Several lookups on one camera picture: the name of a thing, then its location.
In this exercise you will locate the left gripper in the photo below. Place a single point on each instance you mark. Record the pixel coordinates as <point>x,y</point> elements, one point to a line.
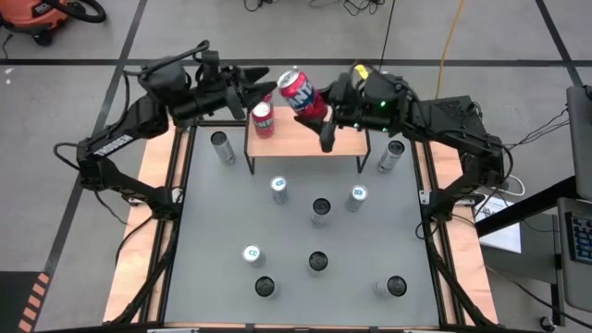
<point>213,99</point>

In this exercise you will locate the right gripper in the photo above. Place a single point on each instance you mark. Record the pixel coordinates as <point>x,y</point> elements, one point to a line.
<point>374,121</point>

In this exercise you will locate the white Celsius can blue band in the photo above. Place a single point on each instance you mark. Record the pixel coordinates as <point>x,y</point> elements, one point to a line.
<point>390,159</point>

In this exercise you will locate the blue silver Red Bull can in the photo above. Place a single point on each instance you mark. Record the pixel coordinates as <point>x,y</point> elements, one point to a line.
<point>253,255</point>
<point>356,199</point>
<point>279,189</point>

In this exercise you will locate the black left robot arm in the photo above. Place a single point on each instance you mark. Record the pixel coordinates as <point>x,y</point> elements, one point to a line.
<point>139,120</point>

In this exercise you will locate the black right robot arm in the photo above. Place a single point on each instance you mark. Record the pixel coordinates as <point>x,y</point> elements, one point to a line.
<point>462,143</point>

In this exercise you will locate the white Celsius can pink patch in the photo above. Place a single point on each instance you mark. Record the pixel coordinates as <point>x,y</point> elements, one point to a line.
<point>224,150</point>
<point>393,287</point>

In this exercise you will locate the white Celsius Arctic Vibe can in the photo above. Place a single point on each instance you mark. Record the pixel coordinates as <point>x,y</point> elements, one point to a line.
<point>320,213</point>

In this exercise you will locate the black perforated computer box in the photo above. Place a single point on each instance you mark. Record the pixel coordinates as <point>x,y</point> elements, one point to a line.
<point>451,111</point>

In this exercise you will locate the white Celsius Peach Vibe can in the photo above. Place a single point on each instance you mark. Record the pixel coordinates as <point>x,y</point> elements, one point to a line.
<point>318,262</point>

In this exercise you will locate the white Celsius can blue palm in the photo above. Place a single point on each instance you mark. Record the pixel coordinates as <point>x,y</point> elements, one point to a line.
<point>266,287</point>

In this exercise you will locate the white paper sheet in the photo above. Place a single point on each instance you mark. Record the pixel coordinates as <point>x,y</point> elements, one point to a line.
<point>504,236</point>

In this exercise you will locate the orange shop vacuum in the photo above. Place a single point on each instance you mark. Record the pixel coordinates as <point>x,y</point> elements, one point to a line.
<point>32,14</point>

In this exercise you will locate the grey side desk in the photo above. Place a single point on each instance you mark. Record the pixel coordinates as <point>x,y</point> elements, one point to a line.
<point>532,259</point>

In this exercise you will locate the grey laptop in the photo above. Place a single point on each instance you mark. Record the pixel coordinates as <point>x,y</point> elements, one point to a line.
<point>580,139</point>

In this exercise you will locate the black keyboard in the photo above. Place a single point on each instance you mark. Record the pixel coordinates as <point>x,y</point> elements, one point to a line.
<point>582,238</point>

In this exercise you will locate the black caster wheel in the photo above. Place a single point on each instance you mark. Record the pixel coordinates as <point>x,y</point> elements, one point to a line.
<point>548,322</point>

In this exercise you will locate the black mat orange stripes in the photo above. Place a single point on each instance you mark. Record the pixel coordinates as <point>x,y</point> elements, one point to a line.
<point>18,300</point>

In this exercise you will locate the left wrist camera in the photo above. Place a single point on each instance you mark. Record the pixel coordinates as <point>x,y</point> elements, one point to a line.
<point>210,67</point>

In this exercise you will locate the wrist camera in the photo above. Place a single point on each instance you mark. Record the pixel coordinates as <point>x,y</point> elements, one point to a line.
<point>210,67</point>
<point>388,90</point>

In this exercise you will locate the wooden shelf black frame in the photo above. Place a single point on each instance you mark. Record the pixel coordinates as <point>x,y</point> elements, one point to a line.
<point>300,139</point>

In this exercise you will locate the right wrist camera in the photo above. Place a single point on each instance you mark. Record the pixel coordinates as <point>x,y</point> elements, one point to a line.
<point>388,90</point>

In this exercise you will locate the black aluminium table frame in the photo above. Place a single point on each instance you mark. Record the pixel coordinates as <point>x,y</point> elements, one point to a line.
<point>438,263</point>

